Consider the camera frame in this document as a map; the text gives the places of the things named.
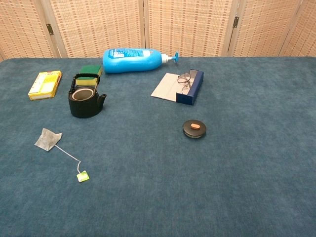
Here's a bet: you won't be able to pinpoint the white tea bag with green tag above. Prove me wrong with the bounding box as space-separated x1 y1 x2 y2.
34 128 90 183

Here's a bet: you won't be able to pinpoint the black round puck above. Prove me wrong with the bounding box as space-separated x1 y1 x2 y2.
182 119 207 139

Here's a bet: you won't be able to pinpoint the black cast iron teapot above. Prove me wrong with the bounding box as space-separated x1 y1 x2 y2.
68 73 108 119

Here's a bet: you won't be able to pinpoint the yellow snack box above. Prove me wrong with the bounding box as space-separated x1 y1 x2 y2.
28 70 63 101

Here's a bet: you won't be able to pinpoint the open blue glasses case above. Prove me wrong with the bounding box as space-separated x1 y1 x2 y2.
151 69 204 106

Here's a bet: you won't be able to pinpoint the blue velvet tablecloth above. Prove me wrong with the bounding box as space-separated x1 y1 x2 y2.
0 57 316 237

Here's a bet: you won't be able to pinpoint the blue pump detergent bottle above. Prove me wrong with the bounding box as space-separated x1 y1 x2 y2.
102 48 179 74

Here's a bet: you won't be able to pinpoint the green and yellow sponge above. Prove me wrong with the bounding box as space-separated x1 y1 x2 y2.
75 65 103 86

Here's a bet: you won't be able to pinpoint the woven bamboo folding screen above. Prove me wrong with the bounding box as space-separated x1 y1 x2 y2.
0 0 316 62

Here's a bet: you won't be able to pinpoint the thin metal frame eyeglasses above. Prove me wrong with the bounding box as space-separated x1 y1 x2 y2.
177 70 198 95

